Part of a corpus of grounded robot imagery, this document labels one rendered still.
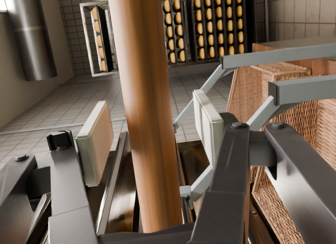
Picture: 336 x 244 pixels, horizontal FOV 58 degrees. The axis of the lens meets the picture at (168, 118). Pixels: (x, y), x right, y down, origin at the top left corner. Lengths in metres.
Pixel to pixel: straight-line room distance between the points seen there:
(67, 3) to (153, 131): 5.20
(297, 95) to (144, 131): 0.50
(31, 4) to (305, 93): 2.94
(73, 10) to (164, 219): 5.18
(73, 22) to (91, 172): 5.19
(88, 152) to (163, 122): 0.05
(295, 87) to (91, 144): 0.53
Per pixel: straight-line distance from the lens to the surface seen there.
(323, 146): 1.29
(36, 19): 3.33
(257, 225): 1.22
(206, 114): 0.17
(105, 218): 1.07
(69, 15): 5.36
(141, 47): 0.17
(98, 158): 0.17
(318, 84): 0.67
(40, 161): 0.17
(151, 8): 0.18
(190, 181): 1.54
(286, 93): 0.65
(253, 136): 0.16
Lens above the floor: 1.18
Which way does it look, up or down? 1 degrees down
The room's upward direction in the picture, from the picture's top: 97 degrees counter-clockwise
